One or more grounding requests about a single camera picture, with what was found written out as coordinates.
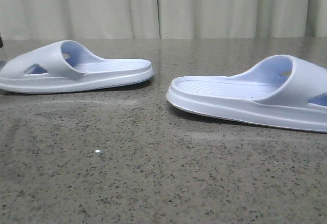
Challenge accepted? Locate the light blue slipper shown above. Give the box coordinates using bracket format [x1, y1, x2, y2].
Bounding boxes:
[167, 55, 326, 132]
[1, 40, 154, 94]

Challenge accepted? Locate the pale grey-green curtain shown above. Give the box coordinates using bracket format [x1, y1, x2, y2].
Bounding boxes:
[1, 0, 326, 39]

